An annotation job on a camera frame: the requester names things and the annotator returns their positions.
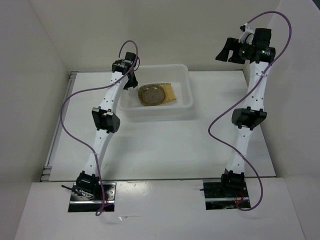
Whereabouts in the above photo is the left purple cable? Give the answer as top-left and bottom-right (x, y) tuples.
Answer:
(61, 40), (141, 216)

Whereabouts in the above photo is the small clear glass cup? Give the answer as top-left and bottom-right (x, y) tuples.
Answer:
(128, 88), (138, 98)
(128, 99), (141, 108)

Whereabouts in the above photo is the purple cable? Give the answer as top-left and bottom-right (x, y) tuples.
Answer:
(208, 10), (293, 212)
(61, 40), (141, 216)

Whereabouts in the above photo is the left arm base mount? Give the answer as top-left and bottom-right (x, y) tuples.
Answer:
(61, 182), (117, 213)

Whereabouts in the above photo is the clear glass plate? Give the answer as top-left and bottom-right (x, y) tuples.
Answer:
(138, 85), (166, 106)

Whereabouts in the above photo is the white plastic bin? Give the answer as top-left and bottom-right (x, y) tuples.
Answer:
(117, 64), (194, 122)

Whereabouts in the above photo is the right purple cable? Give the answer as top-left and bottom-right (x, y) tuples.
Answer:
(208, 10), (293, 212)

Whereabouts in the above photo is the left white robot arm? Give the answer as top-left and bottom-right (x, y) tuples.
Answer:
(76, 52), (138, 200)

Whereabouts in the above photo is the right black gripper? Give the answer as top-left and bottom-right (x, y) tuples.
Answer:
(215, 37), (251, 64)

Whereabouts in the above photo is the bamboo woven tray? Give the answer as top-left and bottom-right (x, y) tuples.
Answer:
(140, 83), (177, 106)

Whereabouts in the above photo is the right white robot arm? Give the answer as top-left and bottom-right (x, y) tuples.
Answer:
(216, 25), (276, 197)

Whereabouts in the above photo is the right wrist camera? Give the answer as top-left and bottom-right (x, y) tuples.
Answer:
(238, 23), (255, 44)

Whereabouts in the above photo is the aluminium table rail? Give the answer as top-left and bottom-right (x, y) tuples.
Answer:
(39, 71), (78, 182)

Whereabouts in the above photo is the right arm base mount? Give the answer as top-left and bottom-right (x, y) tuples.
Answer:
(200, 179), (251, 211)

